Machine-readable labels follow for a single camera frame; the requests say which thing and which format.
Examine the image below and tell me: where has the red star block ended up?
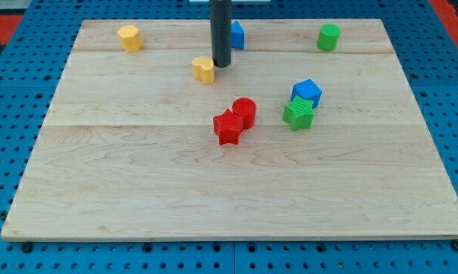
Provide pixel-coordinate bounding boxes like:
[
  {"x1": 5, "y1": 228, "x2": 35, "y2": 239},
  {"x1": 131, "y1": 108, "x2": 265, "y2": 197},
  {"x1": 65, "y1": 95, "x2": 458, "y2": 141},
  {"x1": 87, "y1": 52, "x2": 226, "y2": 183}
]
[{"x1": 213, "y1": 109, "x2": 243, "y2": 145}]

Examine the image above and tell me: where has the yellow hexagon block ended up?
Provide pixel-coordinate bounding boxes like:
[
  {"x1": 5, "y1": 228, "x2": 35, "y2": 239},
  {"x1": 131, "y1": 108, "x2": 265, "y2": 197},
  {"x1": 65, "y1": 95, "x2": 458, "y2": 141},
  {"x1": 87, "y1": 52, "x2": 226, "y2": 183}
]
[{"x1": 117, "y1": 25, "x2": 143, "y2": 53}]

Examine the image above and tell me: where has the green cylinder block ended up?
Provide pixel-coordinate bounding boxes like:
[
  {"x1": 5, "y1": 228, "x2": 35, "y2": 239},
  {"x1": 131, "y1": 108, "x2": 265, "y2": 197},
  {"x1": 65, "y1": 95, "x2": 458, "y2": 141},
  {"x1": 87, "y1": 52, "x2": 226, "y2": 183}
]
[{"x1": 316, "y1": 24, "x2": 341, "y2": 52}]

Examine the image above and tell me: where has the light wooden board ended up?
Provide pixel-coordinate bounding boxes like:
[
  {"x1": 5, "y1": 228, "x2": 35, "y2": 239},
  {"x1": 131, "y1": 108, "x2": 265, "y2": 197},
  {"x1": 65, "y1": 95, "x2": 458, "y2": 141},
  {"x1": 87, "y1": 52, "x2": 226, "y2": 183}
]
[{"x1": 2, "y1": 19, "x2": 458, "y2": 242}]

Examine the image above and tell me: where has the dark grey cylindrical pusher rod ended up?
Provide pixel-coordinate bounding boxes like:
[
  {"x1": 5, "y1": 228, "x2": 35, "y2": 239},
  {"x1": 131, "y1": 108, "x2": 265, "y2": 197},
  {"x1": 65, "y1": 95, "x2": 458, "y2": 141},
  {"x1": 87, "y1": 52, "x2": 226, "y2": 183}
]
[{"x1": 209, "y1": 0, "x2": 232, "y2": 68}]

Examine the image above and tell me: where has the yellow heart block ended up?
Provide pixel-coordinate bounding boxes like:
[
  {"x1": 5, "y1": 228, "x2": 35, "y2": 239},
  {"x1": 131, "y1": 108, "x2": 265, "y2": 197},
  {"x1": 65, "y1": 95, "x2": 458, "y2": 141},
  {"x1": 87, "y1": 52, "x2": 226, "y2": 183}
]
[{"x1": 192, "y1": 56, "x2": 215, "y2": 84}]

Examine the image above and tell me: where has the blue cube block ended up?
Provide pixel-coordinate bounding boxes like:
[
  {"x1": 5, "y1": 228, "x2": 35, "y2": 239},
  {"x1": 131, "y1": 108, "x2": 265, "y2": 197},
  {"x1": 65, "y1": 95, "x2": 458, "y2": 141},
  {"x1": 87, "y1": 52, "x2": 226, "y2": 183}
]
[{"x1": 291, "y1": 79, "x2": 323, "y2": 109}]

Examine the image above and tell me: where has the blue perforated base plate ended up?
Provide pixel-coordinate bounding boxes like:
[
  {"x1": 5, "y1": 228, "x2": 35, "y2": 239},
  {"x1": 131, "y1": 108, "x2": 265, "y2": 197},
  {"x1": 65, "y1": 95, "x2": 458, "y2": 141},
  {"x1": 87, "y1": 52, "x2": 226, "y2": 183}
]
[{"x1": 0, "y1": 1, "x2": 458, "y2": 273}]

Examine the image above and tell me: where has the blue triangular block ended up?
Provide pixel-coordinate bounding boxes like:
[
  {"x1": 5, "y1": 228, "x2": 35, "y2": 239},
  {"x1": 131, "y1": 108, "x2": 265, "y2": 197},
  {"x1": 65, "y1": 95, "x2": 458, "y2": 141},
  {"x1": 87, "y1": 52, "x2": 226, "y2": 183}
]
[{"x1": 231, "y1": 21, "x2": 245, "y2": 49}]

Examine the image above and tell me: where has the green star block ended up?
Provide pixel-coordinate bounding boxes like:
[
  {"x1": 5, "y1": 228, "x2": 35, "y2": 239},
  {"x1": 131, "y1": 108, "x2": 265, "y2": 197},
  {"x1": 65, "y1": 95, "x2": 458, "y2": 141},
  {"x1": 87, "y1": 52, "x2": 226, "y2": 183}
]
[{"x1": 283, "y1": 95, "x2": 314, "y2": 131}]

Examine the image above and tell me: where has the red cylinder block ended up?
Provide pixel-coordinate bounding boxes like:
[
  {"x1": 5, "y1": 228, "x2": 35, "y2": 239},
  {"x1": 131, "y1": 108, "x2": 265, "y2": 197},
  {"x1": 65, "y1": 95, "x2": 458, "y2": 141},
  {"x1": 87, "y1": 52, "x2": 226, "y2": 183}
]
[{"x1": 232, "y1": 97, "x2": 257, "y2": 129}]

